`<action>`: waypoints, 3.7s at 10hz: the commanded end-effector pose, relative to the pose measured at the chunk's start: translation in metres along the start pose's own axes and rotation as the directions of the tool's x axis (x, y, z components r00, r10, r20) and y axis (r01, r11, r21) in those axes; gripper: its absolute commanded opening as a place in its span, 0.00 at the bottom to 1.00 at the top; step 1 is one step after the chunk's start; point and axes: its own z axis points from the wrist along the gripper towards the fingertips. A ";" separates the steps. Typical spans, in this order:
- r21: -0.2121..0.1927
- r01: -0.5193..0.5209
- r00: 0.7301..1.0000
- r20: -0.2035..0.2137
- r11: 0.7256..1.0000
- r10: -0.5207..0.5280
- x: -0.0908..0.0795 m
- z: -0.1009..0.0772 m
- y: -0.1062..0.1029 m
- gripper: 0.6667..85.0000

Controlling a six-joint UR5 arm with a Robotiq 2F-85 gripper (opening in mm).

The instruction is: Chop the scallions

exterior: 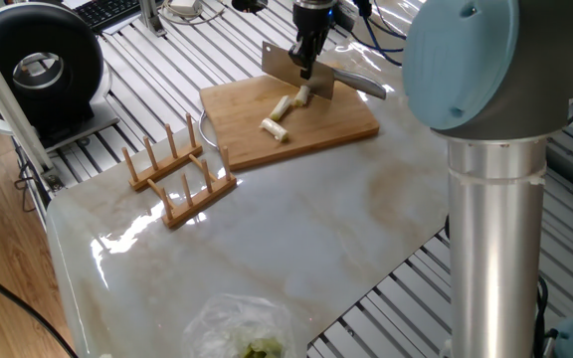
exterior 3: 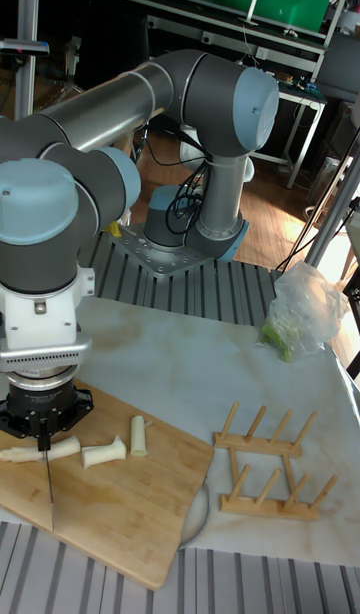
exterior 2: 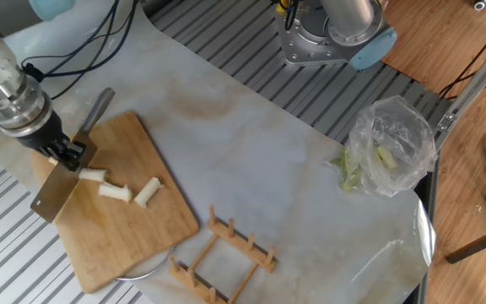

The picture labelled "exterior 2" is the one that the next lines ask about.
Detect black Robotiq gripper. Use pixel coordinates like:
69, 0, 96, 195
14, 110, 88, 173

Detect steel cleaver knife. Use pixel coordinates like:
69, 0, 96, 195
30, 87, 116, 224

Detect white scallion stalk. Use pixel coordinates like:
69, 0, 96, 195
47, 156, 110, 183

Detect short cut scallion piece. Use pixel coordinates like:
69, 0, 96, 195
132, 176, 165, 209
98, 182, 134, 203

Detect wooden cutting board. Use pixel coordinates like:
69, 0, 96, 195
30, 111, 201, 294

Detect marble pattern table sheet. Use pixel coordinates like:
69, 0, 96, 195
0, 0, 438, 304

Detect wooden peg rack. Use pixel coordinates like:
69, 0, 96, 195
167, 204, 278, 304

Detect green vegetable scraps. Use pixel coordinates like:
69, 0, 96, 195
331, 146, 363, 193

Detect pale green vegetable chunk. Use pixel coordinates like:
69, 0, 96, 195
375, 145, 398, 171

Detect clear plastic bag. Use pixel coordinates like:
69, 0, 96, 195
346, 95, 438, 198

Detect dark brown wooden bar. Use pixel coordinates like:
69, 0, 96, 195
444, 221, 486, 265

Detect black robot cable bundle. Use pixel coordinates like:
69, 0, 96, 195
20, 0, 138, 101

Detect round metal wire ring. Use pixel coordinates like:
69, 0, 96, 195
114, 244, 180, 282

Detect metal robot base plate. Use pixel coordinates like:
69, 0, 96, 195
274, 0, 354, 68

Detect black floor cables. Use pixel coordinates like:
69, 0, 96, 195
439, 12, 486, 100

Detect aluminium frame beam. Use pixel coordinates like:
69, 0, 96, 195
435, 24, 486, 149

